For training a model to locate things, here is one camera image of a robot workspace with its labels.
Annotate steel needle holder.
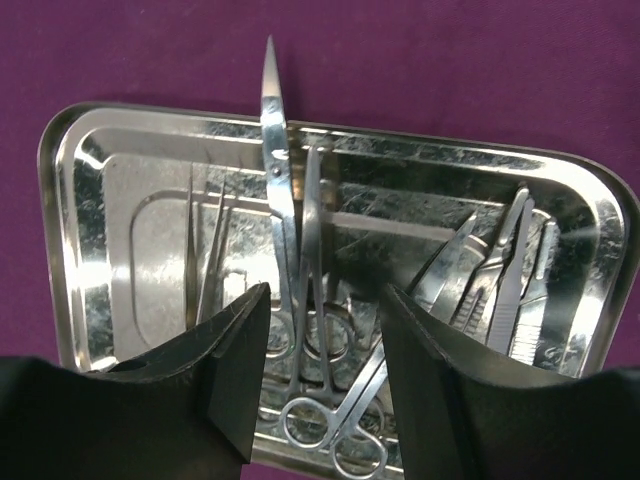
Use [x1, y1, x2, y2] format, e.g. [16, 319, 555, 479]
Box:
[280, 146, 334, 451]

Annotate small steel hemostat clamp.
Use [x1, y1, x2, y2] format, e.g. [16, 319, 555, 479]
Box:
[329, 341, 388, 480]

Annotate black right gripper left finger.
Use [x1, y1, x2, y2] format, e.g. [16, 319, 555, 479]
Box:
[1, 283, 271, 479]

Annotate steel surgical scissors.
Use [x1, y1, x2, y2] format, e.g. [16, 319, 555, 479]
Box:
[260, 36, 299, 360]

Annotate flat steel scalpel handle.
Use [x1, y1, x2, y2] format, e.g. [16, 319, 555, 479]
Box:
[407, 211, 477, 311]

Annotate stainless steel instrument tray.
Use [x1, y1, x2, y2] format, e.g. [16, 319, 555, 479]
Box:
[39, 104, 639, 479]

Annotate thin pointed steel tweezers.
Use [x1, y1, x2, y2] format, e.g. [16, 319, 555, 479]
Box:
[183, 167, 226, 330]

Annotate purple cloth wrap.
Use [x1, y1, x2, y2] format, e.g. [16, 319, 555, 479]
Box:
[1, 1, 639, 361]

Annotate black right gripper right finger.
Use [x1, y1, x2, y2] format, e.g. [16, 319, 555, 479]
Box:
[380, 285, 639, 479]

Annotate ridged steel dressing forceps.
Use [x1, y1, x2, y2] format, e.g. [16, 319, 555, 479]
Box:
[509, 219, 558, 365]

